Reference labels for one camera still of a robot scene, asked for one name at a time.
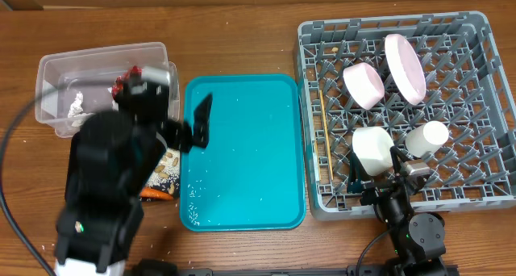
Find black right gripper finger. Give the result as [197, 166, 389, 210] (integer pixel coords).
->
[347, 153, 363, 194]
[389, 146, 410, 175]

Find small white bowl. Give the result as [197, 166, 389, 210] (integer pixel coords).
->
[352, 127, 394, 176]

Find white paper cup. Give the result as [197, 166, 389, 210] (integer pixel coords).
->
[405, 121, 449, 157]

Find pink bowl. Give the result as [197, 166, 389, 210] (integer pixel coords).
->
[343, 62, 385, 110]

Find red snack wrapper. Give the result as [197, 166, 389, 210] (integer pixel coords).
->
[110, 65, 143, 98]

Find large white plate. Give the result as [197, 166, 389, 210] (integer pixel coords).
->
[385, 34, 427, 105]

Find orange carrot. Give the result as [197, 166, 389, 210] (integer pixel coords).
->
[139, 187, 174, 200]

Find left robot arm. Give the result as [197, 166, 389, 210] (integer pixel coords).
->
[55, 66, 213, 275]

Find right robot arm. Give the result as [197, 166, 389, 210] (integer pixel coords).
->
[347, 146, 448, 275]

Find grey dishwasher rack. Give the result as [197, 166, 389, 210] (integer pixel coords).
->
[296, 11, 515, 221]

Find rice and peanuts pile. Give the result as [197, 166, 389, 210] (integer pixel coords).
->
[146, 148, 181, 198]

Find teal plastic tray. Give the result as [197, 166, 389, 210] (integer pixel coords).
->
[180, 73, 306, 232]

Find wooden chopstick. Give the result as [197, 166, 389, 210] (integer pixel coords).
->
[318, 90, 334, 181]

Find crumpled tissue in bin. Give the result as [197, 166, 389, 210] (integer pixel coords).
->
[68, 91, 92, 128]

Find black tray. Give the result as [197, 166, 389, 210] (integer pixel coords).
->
[65, 132, 180, 205]

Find clear plastic bin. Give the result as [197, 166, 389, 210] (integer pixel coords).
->
[35, 42, 181, 138]

